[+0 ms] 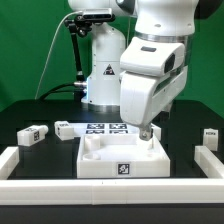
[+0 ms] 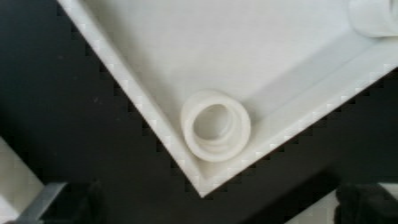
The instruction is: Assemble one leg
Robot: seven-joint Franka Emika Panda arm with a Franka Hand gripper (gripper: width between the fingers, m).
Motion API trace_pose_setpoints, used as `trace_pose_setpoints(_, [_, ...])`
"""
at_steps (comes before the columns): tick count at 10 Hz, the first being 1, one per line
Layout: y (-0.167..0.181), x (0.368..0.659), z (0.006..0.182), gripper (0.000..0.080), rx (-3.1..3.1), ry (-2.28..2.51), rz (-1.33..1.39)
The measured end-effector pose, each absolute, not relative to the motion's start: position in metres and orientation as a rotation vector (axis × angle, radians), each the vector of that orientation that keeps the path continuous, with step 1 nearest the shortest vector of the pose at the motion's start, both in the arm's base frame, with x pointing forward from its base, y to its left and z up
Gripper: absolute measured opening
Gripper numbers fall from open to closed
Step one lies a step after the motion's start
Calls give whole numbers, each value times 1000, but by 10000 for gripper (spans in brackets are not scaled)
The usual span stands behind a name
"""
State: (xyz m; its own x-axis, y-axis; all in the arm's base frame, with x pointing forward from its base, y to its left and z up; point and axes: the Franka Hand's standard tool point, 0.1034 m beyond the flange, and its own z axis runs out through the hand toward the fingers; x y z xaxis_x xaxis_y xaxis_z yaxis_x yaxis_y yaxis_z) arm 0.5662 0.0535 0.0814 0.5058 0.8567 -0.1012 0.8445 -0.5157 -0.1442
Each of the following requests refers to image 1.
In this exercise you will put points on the white base tag plate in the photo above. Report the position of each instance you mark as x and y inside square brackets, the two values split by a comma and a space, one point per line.
[102, 128]

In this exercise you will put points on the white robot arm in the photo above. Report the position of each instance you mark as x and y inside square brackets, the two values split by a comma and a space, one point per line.
[162, 21]

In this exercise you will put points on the grey camera on mount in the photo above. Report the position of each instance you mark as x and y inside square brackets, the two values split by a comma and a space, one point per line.
[97, 14]

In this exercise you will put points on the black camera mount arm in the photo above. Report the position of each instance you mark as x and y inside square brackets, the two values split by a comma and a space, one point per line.
[77, 28]

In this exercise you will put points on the white U-shaped fence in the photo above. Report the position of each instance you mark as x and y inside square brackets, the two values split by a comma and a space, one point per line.
[99, 192]

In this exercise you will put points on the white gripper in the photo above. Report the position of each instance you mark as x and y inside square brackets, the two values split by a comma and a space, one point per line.
[153, 75]

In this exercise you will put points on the white square tabletop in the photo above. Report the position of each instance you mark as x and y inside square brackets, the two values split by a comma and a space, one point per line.
[121, 156]

